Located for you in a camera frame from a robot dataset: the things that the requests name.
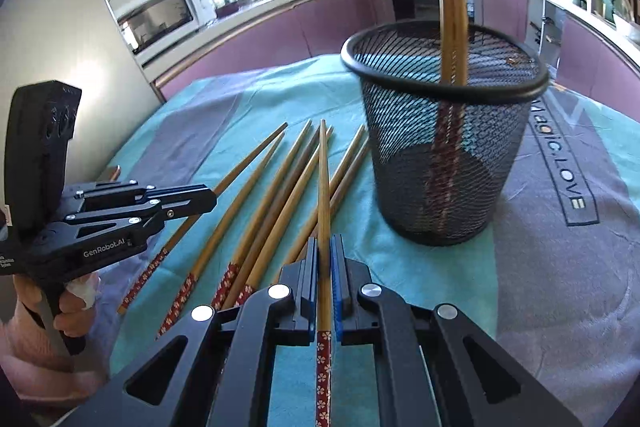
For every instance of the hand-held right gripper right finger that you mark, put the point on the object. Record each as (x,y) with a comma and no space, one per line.
(340,279)

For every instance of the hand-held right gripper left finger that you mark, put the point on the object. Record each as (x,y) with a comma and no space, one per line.
(312,279)

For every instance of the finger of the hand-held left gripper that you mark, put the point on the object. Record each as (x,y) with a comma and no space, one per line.
(172,212)
(185,194)

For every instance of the bunch of bamboo chopsticks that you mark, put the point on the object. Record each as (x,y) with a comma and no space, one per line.
(233,274)

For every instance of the person's left hand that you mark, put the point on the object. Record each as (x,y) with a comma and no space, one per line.
(75,307)

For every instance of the smartphone with copper edge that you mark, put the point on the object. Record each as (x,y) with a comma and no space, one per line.
(109,173)

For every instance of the teal and grey printed tablecloth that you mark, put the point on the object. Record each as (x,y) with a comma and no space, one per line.
(240,107)

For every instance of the white toaster oven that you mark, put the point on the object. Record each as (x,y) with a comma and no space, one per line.
(155,14)

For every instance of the purple kitchen cabinets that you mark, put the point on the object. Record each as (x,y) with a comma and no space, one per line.
(300,27)

